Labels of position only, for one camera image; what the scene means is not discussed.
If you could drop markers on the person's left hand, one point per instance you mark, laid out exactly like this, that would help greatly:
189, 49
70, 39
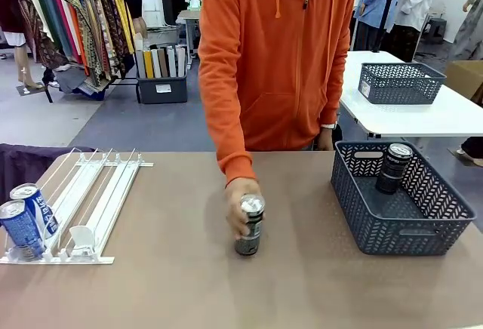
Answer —
326, 140

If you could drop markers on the person's right hand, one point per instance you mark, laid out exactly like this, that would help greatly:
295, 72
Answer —
234, 208

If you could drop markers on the black drink can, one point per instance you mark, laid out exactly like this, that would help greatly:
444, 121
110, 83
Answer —
249, 240
392, 174

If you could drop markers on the grey plastic lattice basket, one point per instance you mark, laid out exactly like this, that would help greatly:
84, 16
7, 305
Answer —
400, 231
400, 87

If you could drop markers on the blue Pocari Sweat can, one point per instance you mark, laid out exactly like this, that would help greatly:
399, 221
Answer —
20, 231
43, 208

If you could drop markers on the person's right forearm orange sleeve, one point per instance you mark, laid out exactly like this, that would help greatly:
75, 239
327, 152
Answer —
230, 148

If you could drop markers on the person's left forearm orange sleeve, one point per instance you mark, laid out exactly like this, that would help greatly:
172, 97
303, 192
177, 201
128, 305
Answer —
334, 99

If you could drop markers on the white can dispenser rack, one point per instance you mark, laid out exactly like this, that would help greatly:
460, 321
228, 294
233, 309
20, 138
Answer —
109, 193

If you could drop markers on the white dispenser pusher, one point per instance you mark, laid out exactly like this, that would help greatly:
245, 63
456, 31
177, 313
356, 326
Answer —
81, 236

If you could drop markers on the black waste bin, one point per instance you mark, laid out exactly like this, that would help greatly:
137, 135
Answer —
338, 133

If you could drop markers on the white table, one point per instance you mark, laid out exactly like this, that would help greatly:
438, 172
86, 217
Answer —
415, 117

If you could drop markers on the person in orange hoodie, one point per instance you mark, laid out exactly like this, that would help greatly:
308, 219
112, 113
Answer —
271, 61

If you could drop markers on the black stand pole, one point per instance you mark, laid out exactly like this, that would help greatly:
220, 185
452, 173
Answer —
385, 16

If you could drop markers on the grey storage bin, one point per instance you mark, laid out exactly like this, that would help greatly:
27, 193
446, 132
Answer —
162, 89

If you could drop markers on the bystander's leg and shoe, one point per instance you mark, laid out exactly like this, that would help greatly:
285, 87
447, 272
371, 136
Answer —
475, 146

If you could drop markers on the cardboard box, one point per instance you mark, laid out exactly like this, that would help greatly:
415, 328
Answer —
466, 80

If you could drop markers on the grey plastic stool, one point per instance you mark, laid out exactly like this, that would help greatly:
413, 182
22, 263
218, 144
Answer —
435, 29

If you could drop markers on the beige fabric board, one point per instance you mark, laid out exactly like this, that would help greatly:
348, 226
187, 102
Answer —
180, 61

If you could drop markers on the light grey fabric board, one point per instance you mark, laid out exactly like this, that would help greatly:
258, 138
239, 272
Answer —
171, 62

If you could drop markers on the brown fabric board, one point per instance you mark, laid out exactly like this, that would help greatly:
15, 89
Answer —
163, 63

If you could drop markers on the white fabric board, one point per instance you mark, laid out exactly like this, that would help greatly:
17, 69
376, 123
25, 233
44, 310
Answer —
155, 63

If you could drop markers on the yellow fabric board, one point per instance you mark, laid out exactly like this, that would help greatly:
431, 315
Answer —
149, 64

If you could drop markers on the mannequin in grey dress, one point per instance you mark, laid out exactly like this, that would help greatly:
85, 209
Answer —
469, 31

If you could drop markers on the small white desk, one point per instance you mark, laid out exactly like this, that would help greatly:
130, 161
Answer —
188, 15

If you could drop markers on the clothes pile on floor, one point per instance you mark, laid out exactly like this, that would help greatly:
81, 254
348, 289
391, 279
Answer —
75, 80

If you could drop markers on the dark purple cloth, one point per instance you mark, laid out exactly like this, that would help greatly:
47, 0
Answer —
22, 163

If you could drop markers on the orange hanging garment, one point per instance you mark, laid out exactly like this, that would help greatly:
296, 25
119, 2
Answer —
77, 42

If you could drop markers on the dark floral hanging garment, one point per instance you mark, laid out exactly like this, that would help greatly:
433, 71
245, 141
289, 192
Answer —
109, 16

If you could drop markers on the olive patterned hanging dress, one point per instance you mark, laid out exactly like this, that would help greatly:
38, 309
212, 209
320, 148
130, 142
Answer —
88, 31

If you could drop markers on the yellow hanging garment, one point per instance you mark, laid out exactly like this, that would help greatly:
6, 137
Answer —
121, 8

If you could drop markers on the brown patterned hanging garment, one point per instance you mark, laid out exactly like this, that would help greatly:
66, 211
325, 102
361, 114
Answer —
41, 46

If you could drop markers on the pink hanging garment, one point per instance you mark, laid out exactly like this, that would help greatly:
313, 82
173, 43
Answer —
60, 8

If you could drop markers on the green hanging garment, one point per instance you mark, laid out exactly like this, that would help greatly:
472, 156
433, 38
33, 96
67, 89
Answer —
44, 4

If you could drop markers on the mannequin in maroon top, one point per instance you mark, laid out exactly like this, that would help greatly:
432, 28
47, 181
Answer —
9, 0

